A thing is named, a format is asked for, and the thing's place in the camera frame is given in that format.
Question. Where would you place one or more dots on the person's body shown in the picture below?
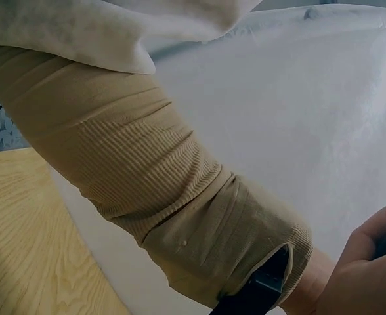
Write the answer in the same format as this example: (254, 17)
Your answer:
(81, 26)

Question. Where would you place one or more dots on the person's left fingers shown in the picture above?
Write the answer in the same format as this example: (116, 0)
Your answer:
(373, 223)

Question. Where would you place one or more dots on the black wrist band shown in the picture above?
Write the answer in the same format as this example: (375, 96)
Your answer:
(262, 288)

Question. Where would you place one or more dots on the person's left forearm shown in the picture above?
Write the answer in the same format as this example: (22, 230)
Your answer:
(120, 157)

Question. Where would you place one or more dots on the person's left hand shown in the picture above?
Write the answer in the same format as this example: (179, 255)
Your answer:
(357, 282)

